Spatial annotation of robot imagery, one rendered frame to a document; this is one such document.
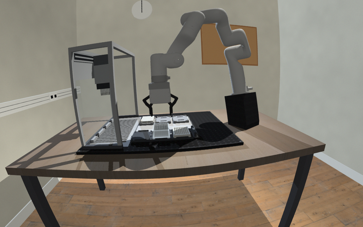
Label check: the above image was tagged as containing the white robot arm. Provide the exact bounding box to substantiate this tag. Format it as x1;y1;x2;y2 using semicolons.
148;8;253;95

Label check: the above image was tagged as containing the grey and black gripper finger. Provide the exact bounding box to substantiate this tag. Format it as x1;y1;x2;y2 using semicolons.
168;94;178;115
142;96;153;117

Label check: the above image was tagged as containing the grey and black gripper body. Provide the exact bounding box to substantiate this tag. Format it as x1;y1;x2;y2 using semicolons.
149;88;171;104

